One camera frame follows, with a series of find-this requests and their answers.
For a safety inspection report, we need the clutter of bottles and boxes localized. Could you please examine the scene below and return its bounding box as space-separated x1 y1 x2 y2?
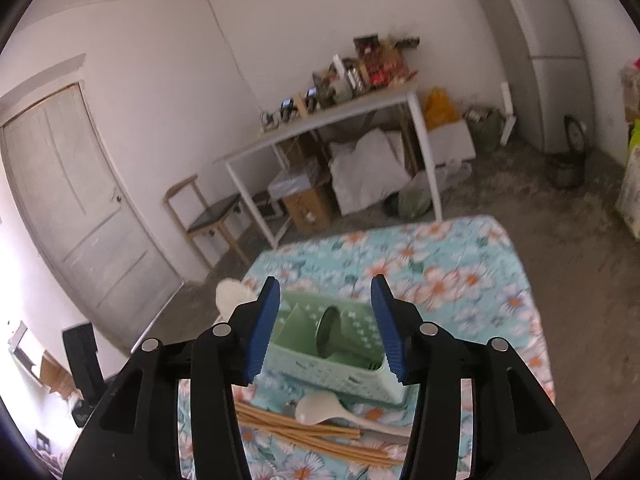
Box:
260 34 421 133

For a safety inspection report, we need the white sack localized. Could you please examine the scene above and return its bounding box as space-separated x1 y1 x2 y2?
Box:
327 129 411 216

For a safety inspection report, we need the brown cardboard piece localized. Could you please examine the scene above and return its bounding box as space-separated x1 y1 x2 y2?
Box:
37 352 78 398

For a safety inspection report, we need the white cardboard box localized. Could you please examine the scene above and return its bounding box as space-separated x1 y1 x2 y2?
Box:
425 117 476 166

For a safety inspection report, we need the black box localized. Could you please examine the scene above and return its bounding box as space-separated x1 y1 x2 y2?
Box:
62 324 108 426

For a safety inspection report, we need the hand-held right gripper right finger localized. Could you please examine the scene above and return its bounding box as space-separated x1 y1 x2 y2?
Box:
370 274 591 480

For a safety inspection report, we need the grey flat box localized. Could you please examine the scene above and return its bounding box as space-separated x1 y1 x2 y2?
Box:
267 160 321 201

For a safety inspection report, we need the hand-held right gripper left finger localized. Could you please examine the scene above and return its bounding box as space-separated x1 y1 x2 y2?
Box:
62 276 282 480

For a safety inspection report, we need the bunch of wooden chopsticks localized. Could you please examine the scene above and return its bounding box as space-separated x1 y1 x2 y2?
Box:
235 400 406 468

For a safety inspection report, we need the wooden chair with dark seat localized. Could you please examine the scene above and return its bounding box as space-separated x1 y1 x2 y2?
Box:
164 175 251 268

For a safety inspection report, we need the white and green rice bag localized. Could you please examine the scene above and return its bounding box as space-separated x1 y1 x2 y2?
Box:
615 115 640 238

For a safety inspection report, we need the beige plastic rice spoon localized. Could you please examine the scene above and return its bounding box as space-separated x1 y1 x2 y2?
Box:
295 392 413 438
216 279 253 318

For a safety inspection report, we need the olive green sack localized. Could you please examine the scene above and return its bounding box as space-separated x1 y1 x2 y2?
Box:
462 105 506 153

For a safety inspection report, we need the white metal-legged table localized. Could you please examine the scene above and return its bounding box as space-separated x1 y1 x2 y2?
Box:
214 82 443 248

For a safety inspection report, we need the floral blue tablecloth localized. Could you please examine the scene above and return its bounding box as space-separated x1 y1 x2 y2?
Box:
175 215 556 480

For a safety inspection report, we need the green plastic utensil basket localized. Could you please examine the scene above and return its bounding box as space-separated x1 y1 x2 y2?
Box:
252 287 408 406

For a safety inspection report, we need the silver refrigerator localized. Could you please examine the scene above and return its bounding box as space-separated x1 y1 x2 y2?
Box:
467 0 596 155

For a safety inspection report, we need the white plastic strip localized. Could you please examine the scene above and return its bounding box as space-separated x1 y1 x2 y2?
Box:
500 82 516 146

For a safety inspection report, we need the grey wooden door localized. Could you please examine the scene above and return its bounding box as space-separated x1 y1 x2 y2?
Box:
0 82 183 356

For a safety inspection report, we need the black rice cooker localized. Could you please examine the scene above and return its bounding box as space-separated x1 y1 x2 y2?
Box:
545 114 591 190

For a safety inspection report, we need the yellow plastic bag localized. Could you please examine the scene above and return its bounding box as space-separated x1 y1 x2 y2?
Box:
424 87 461 128

